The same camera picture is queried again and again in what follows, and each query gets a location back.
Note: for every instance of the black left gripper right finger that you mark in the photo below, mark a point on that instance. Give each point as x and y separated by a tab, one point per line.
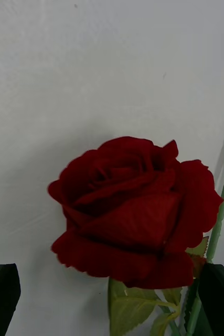
220	302

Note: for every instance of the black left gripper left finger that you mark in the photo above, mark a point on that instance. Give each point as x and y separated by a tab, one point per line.
1	299

